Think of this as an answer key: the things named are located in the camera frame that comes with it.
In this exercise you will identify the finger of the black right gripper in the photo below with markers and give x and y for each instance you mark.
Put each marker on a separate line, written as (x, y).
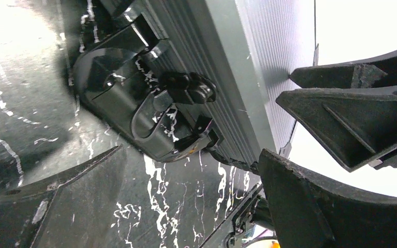
(356, 126)
(374, 72)

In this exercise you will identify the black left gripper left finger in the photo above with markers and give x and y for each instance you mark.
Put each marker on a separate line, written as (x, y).
(73, 208)

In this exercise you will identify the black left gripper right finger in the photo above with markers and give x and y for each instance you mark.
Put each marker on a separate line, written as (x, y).
(309, 209)

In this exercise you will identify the black poker chip case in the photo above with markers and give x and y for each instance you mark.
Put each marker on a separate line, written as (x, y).
(176, 78)

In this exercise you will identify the black front mounting bar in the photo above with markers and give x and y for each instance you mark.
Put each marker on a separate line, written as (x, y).
(250, 221)

